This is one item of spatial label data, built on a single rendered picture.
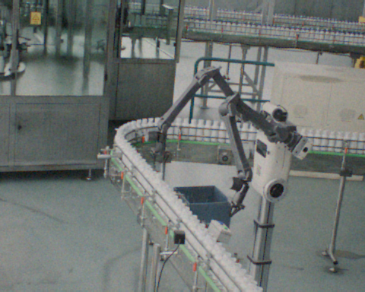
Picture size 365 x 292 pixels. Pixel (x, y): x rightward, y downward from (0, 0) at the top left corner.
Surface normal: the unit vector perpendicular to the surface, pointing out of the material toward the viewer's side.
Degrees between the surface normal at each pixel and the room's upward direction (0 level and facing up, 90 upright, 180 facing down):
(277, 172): 101
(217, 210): 90
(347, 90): 90
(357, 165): 90
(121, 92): 90
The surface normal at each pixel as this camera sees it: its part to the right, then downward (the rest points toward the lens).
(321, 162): 0.01, 0.36
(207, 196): 0.35, 0.31
